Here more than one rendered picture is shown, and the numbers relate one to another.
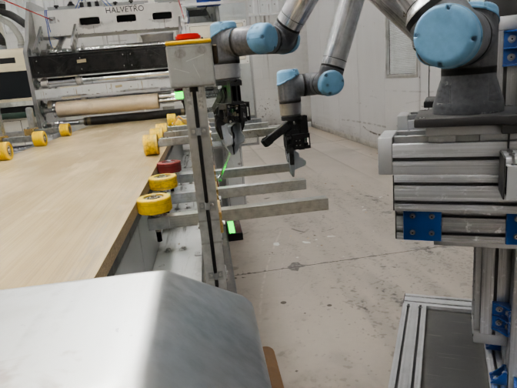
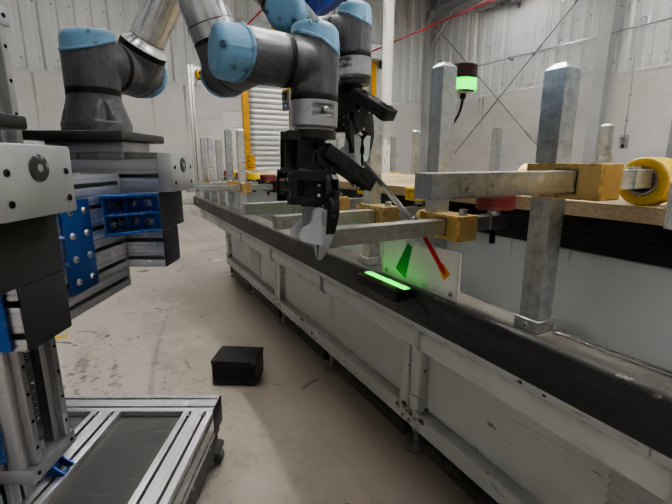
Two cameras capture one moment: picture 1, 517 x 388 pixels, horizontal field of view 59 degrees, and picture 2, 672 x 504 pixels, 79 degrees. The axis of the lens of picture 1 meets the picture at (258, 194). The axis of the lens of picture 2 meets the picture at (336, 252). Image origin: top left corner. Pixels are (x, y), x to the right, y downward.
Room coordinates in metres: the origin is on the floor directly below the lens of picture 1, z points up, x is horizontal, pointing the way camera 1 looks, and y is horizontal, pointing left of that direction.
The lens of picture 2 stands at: (2.23, -0.36, 0.97)
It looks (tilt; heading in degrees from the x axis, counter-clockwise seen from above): 13 degrees down; 157
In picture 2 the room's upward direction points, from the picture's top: straight up
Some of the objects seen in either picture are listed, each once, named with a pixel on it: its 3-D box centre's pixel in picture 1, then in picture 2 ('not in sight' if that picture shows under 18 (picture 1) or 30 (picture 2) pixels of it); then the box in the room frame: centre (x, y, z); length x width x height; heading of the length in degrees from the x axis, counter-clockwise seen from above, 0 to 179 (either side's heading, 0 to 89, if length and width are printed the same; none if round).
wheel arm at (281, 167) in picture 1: (226, 173); (425, 228); (1.57, 0.10, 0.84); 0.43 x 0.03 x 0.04; 96
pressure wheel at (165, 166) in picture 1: (170, 176); (493, 217); (1.55, 0.29, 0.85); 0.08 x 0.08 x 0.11
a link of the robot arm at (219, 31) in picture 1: (225, 43); (353, 32); (1.33, 0.05, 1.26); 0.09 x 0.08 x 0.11; 52
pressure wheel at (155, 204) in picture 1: (156, 218); not in sight; (1.05, 0.25, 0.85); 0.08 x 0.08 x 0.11
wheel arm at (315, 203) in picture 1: (239, 213); (314, 205); (1.07, 0.05, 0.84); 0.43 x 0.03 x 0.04; 96
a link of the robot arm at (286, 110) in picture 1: (290, 109); (315, 117); (1.60, -0.13, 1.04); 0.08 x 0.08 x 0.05
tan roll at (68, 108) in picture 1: (135, 102); not in sight; (3.82, 0.93, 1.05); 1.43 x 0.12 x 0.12; 96
